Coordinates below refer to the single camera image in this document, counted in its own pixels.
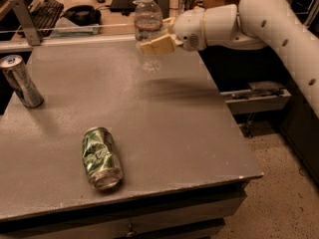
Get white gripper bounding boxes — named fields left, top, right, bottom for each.
left=140, top=8, right=206, bottom=55

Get clear plastic water bottle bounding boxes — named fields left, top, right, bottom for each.
left=134, top=0, right=162, bottom=72

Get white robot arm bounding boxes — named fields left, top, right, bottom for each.
left=138, top=0, right=319, bottom=117

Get crushed green soda can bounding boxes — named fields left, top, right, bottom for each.
left=82, top=127, right=123, bottom=190

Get silver redbull can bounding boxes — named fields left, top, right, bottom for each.
left=0, top=55, right=44, bottom=109

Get black laptop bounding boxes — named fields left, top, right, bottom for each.
left=110, top=0, right=140, bottom=12

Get black headphones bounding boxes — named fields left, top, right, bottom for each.
left=63, top=5, right=102, bottom=26

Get black keyboard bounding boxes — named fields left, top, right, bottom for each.
left=30, top=0, right=64, bottom=37

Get grey metal bracket middle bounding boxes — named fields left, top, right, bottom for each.
left=158, top=0, right=170, bottom=19

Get grey metal bracket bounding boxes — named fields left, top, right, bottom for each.
left=9, top=0, right=42, bottom=46
left=158, top=0, right=170, bottom=19

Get grey metal shelf rail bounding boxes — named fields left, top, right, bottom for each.
left=221, top=81, right=291, bottom=115

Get grey metal bracket left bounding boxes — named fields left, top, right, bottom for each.
left=9, top=0, right=42, bottom=46

